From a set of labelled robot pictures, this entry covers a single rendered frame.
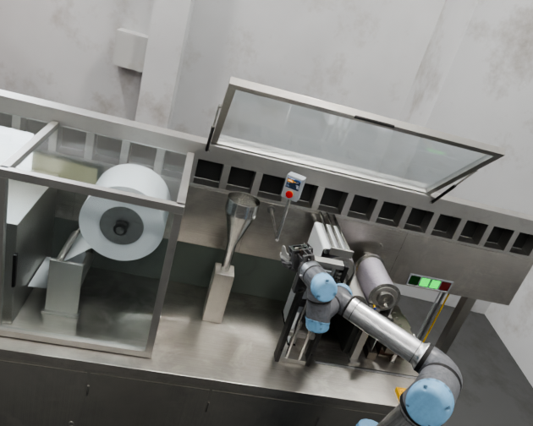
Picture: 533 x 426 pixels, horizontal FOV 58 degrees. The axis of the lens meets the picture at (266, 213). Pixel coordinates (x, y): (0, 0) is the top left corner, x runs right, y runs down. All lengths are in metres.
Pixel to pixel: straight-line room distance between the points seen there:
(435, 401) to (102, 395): 1.34
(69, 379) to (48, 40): 3.61
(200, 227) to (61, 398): 0.93
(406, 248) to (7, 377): 1.88
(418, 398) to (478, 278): 1.49
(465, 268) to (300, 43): 2.77
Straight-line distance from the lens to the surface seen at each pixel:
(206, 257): 2.44
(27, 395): 2.29
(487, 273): 2.85
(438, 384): 1.45
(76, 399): 2.25
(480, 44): 4.35
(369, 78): 4.88
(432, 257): 2.66
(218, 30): 4.75
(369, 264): 2.39
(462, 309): 3.16
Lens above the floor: 2.35
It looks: 25 degrees down
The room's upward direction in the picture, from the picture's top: 17 degrees clockwise
